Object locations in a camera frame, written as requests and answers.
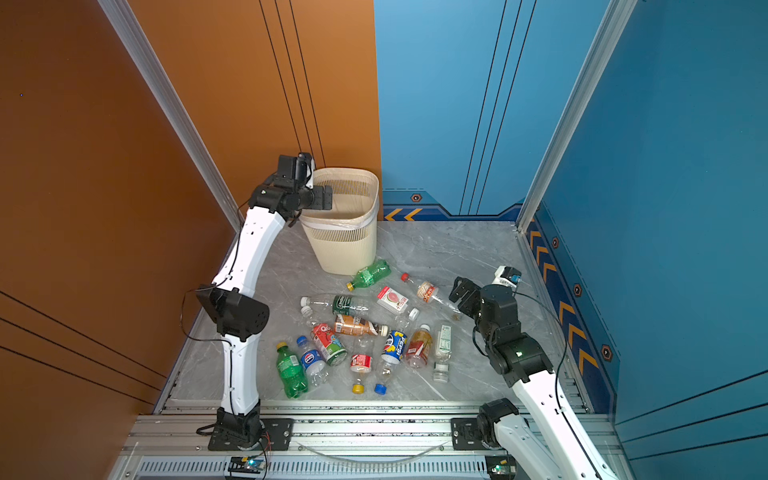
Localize yellow tea bottle white cap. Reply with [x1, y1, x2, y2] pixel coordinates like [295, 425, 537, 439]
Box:
[405, 324, 433, 369]

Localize left aluminium frame post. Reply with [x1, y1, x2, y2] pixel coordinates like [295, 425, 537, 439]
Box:
[98, 0, 242, 230]

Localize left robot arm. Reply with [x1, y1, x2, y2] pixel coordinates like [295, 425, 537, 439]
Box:
[195, 180, 334, 451]

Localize clear bottle dark green label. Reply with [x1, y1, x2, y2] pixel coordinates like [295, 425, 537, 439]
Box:
[300, 294, 375, 316]

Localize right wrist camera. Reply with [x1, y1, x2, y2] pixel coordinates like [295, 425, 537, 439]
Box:
[492, 266, 521, 290]

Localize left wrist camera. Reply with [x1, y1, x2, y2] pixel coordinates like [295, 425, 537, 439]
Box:
[275, 152, 315, 190]

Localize aluminium frame post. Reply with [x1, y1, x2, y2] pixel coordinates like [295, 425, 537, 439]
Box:
[515, 0, 638, 234]
[98, 0, 242, 230]

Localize clear bottle green white label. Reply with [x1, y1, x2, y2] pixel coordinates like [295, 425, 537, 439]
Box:
[433, 324, 452, 383]

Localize clear bottle red cap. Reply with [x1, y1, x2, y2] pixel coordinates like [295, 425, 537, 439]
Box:
[400, 273, 462, 321]

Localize red green label bottle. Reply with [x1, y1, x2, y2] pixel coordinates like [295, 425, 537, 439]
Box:
[311, 323, 348, 366]

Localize clear bottle white cap centre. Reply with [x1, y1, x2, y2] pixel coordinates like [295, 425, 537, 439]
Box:
[395, 308, 420, 332]

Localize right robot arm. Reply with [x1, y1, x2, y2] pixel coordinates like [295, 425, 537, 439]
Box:
[449, 277, 618, 479]

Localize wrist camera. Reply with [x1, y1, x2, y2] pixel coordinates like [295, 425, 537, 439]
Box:
[275, 152, 315, 190]
[492, 266, 521, 290]

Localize clear crushed bottle white cap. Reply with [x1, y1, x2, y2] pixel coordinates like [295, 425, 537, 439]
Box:
[301, 306, 323, 331]

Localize brown label bottle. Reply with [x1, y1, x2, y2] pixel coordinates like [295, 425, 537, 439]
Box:
[333, 314, 389, 337]

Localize right aluminium frame post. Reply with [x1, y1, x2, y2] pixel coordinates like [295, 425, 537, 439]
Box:
[515, 0, 638, 234]

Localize pepsi bottle blue cap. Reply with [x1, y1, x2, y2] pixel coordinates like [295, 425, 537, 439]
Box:
[374, 330, 408, 395]
[296, 335, 330, 387]

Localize white red juice carton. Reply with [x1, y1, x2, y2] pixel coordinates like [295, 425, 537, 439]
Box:
[377, 286, 408, 316]

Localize small green bottle yellow cap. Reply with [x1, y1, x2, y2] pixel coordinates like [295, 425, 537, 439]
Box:
[347, 259, 391, 291]

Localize red label bottle yellow cap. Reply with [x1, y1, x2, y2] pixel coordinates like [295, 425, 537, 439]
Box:
[350, 337, 373, 395]

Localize large green soda bottle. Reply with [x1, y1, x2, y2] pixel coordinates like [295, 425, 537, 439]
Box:
[276, 341, 308, 399]

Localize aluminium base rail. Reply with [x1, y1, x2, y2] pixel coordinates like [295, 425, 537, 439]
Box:
[111, 397, 631, 479]

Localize cream slatted waste bin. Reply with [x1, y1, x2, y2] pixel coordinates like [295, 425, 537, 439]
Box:
[300, 168, 380, 275]

